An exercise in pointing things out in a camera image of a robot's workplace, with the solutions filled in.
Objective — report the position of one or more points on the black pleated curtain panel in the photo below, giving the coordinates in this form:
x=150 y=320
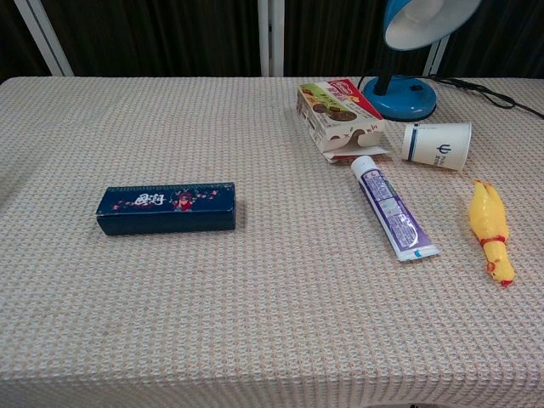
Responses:
x=501 y=47
x=331 y=38
x=161 y=38
x=13 y=38

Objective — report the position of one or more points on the beige waffle weave tablecloth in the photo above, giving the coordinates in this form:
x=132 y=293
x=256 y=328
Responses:
x=272 y=319

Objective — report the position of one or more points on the purple white toothpaste tube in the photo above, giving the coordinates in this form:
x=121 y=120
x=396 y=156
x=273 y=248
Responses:
x=391 y=204

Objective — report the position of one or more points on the white paper cup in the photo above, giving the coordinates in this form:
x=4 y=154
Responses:
x=438 y=146

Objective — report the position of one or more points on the white metal frame post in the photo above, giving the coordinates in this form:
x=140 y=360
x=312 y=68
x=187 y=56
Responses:
x=436 y=59
x=42 y=38
x=263 y=38
x=277 y=38

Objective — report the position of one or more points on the dark blue printed tin box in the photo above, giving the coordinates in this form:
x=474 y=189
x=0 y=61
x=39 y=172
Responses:
x=170 y=221

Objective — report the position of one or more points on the snack carton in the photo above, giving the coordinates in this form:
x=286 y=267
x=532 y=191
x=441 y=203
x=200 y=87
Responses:
x=340 y=115

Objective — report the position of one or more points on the blue desk lamp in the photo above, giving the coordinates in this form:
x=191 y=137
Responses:
x=399 y=100

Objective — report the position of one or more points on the yellow rubber chicken toy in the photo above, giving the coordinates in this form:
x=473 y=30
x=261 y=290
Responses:
x=489 y=225

